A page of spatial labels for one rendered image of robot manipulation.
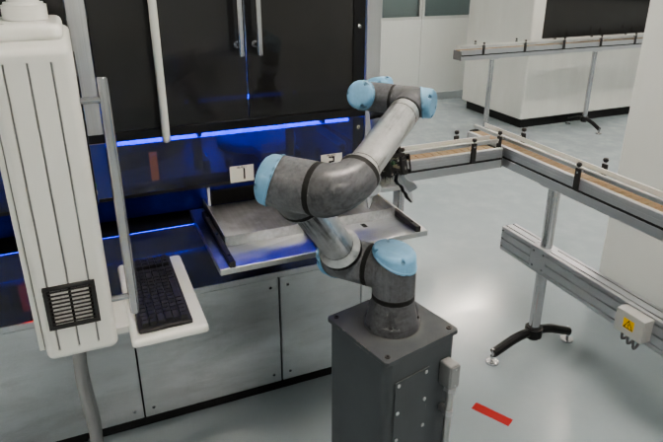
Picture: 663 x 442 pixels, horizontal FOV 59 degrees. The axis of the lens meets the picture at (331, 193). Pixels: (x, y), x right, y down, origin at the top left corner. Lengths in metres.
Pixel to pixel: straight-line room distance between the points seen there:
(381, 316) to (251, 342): 0.93
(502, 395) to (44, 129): 2.08
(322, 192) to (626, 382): 2.08
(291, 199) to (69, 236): 0.55
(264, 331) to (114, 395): 0.59
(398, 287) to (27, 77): 0.98
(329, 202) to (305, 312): 1.29
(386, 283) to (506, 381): 1.37
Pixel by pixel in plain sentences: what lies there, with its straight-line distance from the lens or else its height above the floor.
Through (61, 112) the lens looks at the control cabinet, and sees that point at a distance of 1.40.
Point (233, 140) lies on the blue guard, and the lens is 2.05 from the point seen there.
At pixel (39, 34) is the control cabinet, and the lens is 1.49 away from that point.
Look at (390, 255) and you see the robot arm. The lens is 1.52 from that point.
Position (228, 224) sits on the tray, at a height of 0.88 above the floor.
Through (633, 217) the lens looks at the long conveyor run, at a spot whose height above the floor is 0.88.
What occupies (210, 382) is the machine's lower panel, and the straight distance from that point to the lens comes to 2.48.
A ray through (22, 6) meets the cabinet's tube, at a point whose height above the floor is 1.62.
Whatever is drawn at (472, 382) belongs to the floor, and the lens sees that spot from 2.78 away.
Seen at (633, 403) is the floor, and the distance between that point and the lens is 2.90.
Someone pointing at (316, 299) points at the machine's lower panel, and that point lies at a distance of 2.42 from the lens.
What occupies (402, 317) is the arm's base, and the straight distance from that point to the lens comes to 1.59.
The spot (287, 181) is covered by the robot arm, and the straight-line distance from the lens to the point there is 1.21.
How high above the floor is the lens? 1.72
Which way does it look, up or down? 22 degrees down
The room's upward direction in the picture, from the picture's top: straight up
